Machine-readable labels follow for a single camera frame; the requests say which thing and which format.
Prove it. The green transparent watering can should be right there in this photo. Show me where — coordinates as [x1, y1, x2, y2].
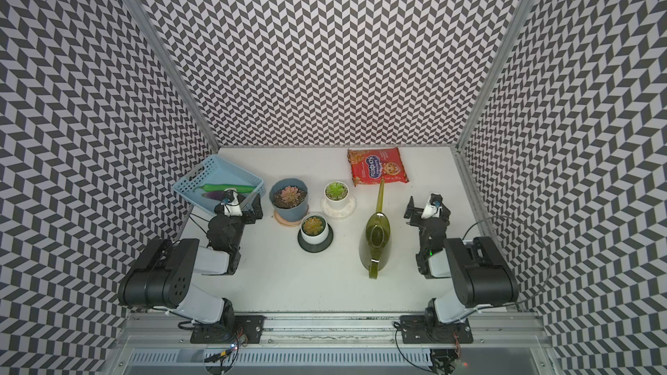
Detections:
[359, 179, 391, 280]

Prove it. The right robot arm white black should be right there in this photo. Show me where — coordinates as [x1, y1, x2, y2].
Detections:
[404, 194, 519, 326]

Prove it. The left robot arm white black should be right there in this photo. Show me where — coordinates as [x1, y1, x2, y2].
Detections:
[118, 190, 263, 332]

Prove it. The blue pot pink succulent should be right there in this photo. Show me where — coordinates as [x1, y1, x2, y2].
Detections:
[269, 178, 308, 222]

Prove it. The white pot yellow-green succulent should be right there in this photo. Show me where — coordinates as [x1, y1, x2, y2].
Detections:
[300, 214, 328, 246]

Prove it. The white pot green succulent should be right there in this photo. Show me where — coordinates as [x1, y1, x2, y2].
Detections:
[324, 181, 349, 211]

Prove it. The round cork coaster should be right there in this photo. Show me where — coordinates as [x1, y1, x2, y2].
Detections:
[274, 210, 302, 227]

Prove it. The purple toy eggplant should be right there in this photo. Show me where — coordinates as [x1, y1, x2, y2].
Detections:
[201, 190, 229, 201]

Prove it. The green toy chili pepper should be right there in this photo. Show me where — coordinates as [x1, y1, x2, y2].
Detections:
[197, 184, 255, 194]

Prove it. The light blue plastic basket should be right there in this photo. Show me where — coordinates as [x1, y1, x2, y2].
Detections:
[173, 155, 266, 213]

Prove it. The red cookie snack bag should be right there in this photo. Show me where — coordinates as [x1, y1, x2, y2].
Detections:
[347, 148, 409, 187]

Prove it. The white round saucer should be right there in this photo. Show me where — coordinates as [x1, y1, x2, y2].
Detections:
[321, 194, 357, 220]

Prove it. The dark round saucer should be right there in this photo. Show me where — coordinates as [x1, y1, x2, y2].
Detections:
[297, 225, 335, 253]

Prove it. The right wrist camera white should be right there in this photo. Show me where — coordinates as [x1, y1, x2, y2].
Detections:
[421, 194, 444, 220]

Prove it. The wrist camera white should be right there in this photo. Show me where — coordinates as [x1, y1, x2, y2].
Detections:
[421, 194, 444, 220]
[220, 189, 242, 217]

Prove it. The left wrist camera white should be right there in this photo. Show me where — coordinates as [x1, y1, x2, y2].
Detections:
[220, 189, 242, 217]

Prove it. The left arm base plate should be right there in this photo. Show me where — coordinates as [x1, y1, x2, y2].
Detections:
[190, 315, 266, 345]

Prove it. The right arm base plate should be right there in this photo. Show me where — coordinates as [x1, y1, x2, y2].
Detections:
[398, 315, 474, 345]

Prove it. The aluminium front rail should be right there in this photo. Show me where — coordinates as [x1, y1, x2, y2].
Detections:
[115, 312, 551, 349]

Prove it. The left corner aluminium post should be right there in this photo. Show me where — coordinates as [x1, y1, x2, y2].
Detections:
[122, 0, 220, 153]

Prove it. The corner aluminium post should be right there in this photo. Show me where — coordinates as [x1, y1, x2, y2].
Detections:
[122, 0, 220, 153]
[455, 0, 536, 151]

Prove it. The right corner aluminium post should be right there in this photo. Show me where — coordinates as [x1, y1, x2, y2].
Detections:
[455, 0, 536, 151]

